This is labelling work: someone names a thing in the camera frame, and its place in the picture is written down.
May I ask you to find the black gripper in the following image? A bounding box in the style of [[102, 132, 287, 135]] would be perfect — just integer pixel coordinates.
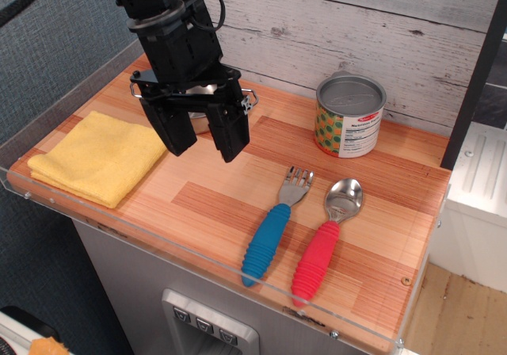
[[128, 0, 250, 162]]

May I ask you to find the yellow towel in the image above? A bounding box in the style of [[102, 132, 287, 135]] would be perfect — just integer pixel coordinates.
[[28, 111, 166, 208]]

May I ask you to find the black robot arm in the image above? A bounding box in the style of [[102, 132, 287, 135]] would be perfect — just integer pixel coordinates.
[[116, 0, 250, 162]]

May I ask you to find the small silver metal pot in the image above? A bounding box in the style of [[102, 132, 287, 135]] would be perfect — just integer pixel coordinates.
[[130, 82, 258, 135]]

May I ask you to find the toy food can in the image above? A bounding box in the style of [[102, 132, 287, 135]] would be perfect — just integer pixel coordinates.
[[314, 71, 387, 158]]

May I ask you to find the clear acrylic table guard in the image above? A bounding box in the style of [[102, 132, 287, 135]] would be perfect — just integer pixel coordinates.
[[1, 44, 450, 354]]

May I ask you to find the silver button panel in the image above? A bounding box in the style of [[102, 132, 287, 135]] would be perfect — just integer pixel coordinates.
[[162, 288, 261, 354]]

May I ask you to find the white plastic appliance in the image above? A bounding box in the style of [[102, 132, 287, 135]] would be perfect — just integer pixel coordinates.
[[429, 122, 506, 292]]

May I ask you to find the blue handled fork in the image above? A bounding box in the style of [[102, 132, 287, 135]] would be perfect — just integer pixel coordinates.
[[241, 166, 314, 288]]

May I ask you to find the red handled spoon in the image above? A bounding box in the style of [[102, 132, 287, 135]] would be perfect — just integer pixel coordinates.
[[291, 178, 363, 307]]

